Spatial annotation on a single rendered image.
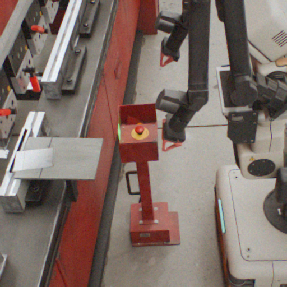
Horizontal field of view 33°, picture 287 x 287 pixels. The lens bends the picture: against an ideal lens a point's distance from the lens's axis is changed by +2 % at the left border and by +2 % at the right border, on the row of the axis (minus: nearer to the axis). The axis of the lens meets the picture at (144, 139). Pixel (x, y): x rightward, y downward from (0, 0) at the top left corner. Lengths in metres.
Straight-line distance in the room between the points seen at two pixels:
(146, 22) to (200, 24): 2.53
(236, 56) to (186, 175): 1.53
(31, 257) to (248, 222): 1.10
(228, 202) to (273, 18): 1.11
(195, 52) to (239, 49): 0.12
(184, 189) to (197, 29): 1.57
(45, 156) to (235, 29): 0.75
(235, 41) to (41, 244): 0.85
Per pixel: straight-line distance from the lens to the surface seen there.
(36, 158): 1.66
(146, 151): 1.98
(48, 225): 1.64
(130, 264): 2.52
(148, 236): 2.51
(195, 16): 1.29
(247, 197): 2.39
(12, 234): 1.66
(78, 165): 1.60
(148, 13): 3.78
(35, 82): 1.63
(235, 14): 1.31
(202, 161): 2.89
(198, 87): 1.42
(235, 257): 2.21
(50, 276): 1.64
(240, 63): 1.40
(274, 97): 1.48
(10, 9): 1.58
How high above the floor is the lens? 2.19
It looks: 46 degrees down
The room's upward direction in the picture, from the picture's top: 6 degrees counter-clockwise
